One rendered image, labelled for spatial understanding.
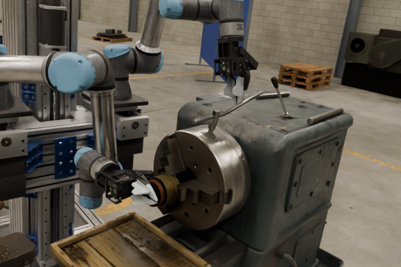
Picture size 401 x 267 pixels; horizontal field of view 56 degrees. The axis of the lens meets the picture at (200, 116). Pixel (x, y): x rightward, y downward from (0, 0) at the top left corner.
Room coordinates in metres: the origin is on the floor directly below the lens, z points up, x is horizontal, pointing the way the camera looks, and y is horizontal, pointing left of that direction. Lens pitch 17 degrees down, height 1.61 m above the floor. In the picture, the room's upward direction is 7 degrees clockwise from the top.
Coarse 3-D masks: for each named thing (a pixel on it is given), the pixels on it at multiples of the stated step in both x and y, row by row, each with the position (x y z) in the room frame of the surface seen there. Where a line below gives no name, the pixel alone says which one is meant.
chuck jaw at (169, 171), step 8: (168, 136) 1.12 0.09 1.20; (176, 136) 1.10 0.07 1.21; (160, 144) 1.09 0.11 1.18; (168, 144) 1.06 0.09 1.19; (176, 144) 1.08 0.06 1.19; (168, 152) 1.06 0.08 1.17; (176, 152) 1.07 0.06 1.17; (160, 160) 1.05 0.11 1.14; (168, 160) 1.03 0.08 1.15; (176, 160) 1.05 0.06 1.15; (160, 168) 1.02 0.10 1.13; (168, 168) 1.02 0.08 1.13; (176, 168) 1.04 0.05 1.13; (184, 168) 1.06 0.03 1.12
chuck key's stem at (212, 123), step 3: (213, 111) 1.06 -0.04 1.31; (216, 111) 1.05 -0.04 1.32; (219, 111) 1.06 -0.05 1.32; (213, 114) 1.06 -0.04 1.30; (216, 114) 1.05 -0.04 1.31; (219, 114) 1.06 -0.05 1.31; (216, 117) 1.05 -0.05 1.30; (210, 120) 1.06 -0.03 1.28; (213, 120) 1.05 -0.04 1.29; (216, 120) 1.06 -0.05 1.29; (210, 123) 1.06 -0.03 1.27; (213, 123) 1.06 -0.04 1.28; (216, 123) 1.06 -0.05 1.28; (210, 126) 1.06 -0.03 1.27; (213, 126) 1.06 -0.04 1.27; (210, 129) 1.06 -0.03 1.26; (213, 129) 1.06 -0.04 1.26; (210, 132) 1.06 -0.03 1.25; (207, 135) 1.07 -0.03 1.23; (210, 135) 1.07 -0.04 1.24
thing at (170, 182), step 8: (160, 176) 0.99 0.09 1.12; (168, 176) 0.99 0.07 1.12; (152, 184) 0.95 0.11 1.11; (160, 184) 0.95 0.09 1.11; (168, 184) 0.96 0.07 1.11; (176, 184) 0.99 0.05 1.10; (160, 192) 0.93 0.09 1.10; (168, 192) 0.95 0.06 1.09; (176, 192) 0.96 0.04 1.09; (160, 200) 0.93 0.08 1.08; (168, 200) 0.95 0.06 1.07
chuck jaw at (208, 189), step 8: (184, 184) 0.99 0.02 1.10; (192, 184) 1.00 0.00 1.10; (200, 184) 1.00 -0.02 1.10; (184, 192) 0.97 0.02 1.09; (192, 192) 0.96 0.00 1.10; (200, 192) 0.97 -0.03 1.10; (208, 192) 0.95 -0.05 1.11; (216, 192) 0.96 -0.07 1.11; (224, 192) 0.96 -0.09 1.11; (192, 200) 0.96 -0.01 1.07; (200, 200) 0.96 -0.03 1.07; (208, 200) 0.94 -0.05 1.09; (216, 200) 0.96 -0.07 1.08; (224, 200) 0.97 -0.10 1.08
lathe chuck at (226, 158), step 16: (192, 128) 1.11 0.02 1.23; (208, 128) 1.12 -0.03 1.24; (192, 144) 1.05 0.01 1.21; (208, 144) 1.02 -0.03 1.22; (224, 144) 1.06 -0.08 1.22; (192, 160) 1.05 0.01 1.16; (208, 160) 1.01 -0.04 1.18; (224, 160) 1.00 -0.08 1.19; (176, 176) 1.09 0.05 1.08; (192, 176) 1.14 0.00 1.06; (208, 176) 1.00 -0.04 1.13; (224, 176) 0.97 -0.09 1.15; (240, 176) 1.02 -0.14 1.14; (240, 192) 1.01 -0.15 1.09; (176, 208) 1.08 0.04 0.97; (192, 208) 1.03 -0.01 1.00; (208, 208) 0.99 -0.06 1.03; (224, 208) 0.96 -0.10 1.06; (192, 224) 1.03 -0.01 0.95; (208, 224) 0.99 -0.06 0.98
